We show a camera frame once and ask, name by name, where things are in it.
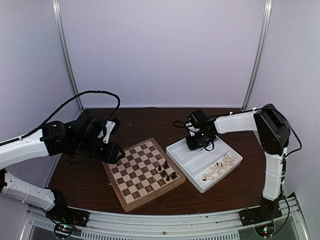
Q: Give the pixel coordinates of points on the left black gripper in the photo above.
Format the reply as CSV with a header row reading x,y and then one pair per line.
x,y
109,156

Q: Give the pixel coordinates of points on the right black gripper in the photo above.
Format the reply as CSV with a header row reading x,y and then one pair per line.
x,y
193,146

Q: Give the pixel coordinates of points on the dark chess king piece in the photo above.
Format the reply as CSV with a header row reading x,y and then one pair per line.
x,y
165,165

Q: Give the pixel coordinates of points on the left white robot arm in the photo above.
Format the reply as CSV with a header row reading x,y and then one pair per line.
x,y
53,138

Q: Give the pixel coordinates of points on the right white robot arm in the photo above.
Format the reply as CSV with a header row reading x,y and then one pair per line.
x,y
273,132

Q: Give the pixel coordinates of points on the white chess pieces pile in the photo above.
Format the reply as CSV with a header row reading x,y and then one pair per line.
x,y
219,168

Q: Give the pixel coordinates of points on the white divided plastic tray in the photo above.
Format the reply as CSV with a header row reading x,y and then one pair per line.
x,y
194,163

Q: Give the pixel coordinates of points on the wooden chessboard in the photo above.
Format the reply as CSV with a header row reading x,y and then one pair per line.
x,y
135,178

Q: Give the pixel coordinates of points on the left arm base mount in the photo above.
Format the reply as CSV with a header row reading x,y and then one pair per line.
x,y
71,216

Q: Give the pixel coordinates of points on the aluminium frame rail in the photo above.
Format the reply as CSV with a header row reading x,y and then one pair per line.
x,y
224,225

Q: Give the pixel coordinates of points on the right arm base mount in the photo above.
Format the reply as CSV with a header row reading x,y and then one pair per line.
x,y
263,213

